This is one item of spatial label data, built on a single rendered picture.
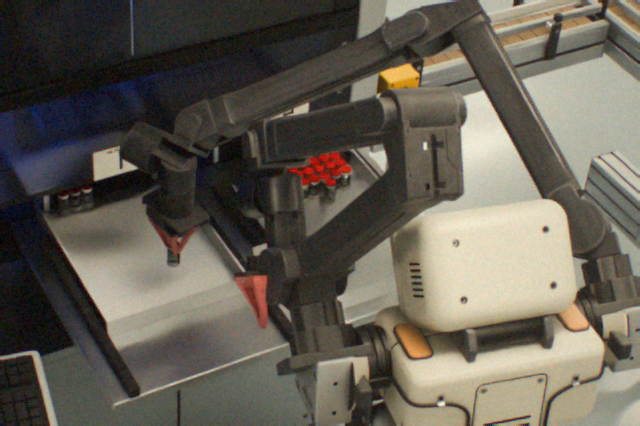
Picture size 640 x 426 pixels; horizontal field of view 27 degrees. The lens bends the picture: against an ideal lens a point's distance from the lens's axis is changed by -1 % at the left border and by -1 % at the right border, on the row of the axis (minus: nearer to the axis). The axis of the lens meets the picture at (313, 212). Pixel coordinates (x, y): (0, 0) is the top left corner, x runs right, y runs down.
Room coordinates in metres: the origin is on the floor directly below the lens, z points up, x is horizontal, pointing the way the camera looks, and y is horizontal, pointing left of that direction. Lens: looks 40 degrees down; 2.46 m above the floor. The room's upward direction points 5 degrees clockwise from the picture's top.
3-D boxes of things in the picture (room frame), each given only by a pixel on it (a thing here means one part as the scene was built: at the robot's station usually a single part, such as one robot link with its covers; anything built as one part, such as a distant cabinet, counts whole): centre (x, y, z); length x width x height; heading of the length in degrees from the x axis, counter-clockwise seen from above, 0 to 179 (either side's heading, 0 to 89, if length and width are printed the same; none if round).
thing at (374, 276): (1.82, -0.04, 0.90); 0.34 x 0.26 x 0.04; 32
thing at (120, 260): (1.73, 0.30, 0.90); 0.34 x 0.26 x 0.04; 33
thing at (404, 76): (2.14, -0.13, 1.00); 0.08 x 0.07 x 0.07; 33
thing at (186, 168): (1.64, 0.22, 1.14); 0.07 x 0.06 x 0.07; 61
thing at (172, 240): (1.65, 0.23, 1.01); 0.07 x 0.07 x 0.09; 46
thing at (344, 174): (1.91, 0.01, 0.90); 0.18 x 0.02 x 0.05; 122
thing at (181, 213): (1.64, 0.22, 1.08); 0.10 x 0.07 x 0.07; 46
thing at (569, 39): (2.42, -0.30, 0.92); 0.69 x 0.16 x 0.16; 123
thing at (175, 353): (1.76, 0.12, 0.87); 0.70 x 0.48 x 0.02; 123
